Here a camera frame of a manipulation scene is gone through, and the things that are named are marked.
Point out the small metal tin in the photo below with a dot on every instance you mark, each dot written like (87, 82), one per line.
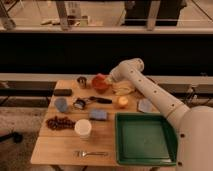
(79, 104)

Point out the grey blue cloth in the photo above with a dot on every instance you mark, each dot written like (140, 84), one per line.
(145, 106)

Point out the green plastic tray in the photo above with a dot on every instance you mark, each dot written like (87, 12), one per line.
(147, 140)

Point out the red orange pepper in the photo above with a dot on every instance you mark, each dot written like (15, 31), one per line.
(101, 76)

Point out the metal fork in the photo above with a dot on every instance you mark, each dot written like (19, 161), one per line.
(85, 153)

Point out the small metal cup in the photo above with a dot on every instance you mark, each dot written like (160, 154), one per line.
(82, 82)

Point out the yellow banana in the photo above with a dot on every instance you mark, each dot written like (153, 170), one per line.
(121, 90)

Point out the orange fruit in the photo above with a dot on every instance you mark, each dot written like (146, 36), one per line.
(122, 102)

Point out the black rectangular block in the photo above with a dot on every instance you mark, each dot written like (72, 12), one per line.
(62, 92)

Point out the black handled peeler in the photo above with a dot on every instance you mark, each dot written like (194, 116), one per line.
(100, 100)

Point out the white plastic cup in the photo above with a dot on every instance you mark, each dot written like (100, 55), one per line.
(83, 128)

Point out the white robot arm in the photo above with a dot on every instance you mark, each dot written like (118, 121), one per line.
(193, 125)

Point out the bunch of dark grapes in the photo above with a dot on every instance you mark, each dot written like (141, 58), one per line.
(60, 123)

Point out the red bowl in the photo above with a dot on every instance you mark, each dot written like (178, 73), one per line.
(99, 85)

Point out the blue sponge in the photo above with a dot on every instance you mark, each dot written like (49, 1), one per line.
(99, 115)

